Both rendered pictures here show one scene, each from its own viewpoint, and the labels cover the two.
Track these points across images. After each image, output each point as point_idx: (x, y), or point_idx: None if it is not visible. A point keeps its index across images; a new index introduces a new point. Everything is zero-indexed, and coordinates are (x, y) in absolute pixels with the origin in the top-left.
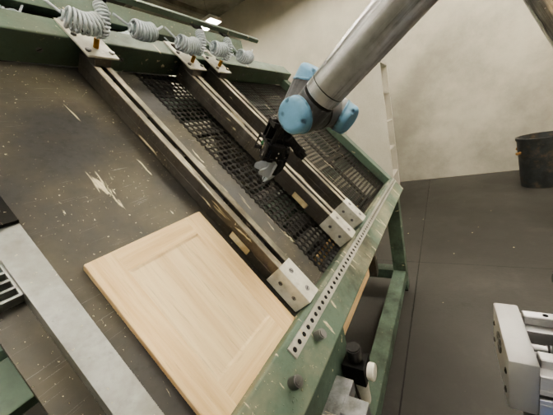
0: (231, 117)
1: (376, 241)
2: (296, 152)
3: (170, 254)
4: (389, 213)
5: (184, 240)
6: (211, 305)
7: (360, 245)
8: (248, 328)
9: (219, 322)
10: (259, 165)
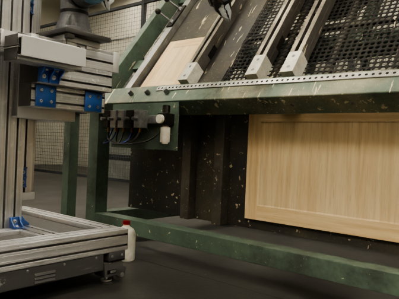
0: None
1: (271, 94)
2: (218, 0)
3: (185, 47)
4: (356, 90)
5: (192, 44)
6: (171, 67)
7: (250, 85)
8: (168, 79)
9: (167, 72)
10: (225, 10)
